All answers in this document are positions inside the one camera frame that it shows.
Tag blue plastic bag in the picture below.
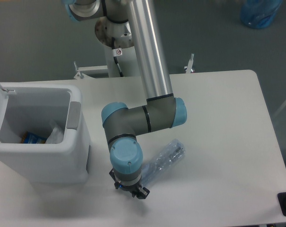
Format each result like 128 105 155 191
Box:
240 0 283 29

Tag white paper carton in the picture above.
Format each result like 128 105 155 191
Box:
45 121 64 144

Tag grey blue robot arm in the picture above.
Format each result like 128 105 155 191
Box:
63 0 187 199

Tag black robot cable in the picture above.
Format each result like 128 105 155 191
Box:
111 37 124 78

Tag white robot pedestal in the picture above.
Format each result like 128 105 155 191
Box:
73 18 143 79

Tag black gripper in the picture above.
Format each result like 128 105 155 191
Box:
109 169 150 199

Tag metal clamp lever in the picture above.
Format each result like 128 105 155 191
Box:
184 53 195 74

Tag white trash can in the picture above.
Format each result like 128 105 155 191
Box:
0 83 90 183

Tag clear plastic bottle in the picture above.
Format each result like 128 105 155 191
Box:
141 139 186 187

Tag blue snack wrapper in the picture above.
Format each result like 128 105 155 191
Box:
20 132 46 144

